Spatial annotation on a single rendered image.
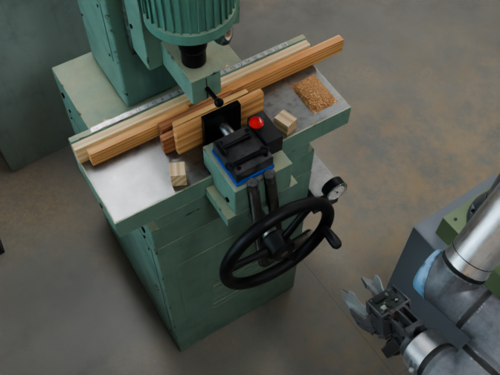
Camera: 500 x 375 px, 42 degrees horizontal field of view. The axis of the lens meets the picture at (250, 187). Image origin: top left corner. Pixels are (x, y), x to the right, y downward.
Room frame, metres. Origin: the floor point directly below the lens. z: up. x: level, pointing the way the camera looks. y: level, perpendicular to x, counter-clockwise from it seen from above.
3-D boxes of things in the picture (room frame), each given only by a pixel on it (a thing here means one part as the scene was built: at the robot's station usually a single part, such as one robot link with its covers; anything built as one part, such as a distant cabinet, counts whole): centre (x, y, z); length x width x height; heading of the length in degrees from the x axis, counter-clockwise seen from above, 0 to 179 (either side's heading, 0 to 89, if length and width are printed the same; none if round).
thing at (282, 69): (0.97, 0.06, 0.92); 0.66 x 0.02 x 0.04; 122
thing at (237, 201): (0.78, 0.01, 0.91); 0.15 x 0.14 x 0.09; 122
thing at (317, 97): (1.00, -0.15, 0.91); 0.10 x 0.07 x 0.02; 32
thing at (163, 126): (0.91, 0.12, 0.92); 0.19 x 0.02 x 0.04; 122
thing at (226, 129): (0.85, 0.05, 0.95); 0.09 x 0.07 x 0.09; 122
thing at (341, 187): (0.90, -0.21, 0.65); 0.06 x 0.04 x 0.08; 122
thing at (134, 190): (0.85, 0.05, 0.87); 0.61 x 0.30 x 0.06; 122
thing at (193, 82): (0.96, 0.13, 1.03); 0.14 x 0.07 x 0.09; 32
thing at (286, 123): (0.90, -0.08, 0.92); 0.04 x 0.03 x 0.03; 49
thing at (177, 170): (0.76, 0.15, 0.92); 0.03 x 0.03 x 0.04; 8
